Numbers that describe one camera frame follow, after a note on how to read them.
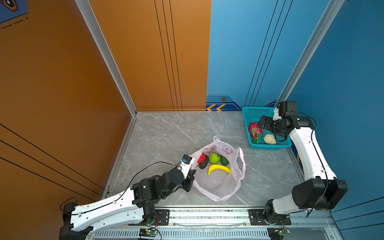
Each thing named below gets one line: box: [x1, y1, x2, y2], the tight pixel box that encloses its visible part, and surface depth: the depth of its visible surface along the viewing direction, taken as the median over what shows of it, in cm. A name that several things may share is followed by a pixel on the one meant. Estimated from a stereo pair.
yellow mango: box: [207, 164, 232, 176], surface depth 90 cm
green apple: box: [208, 152, 221, 164], surface depth 91 cm
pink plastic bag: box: [191, 136, 246, 202], surface depth 82 cm
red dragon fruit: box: [248, 121, 264, 144], surface depth 99 cm
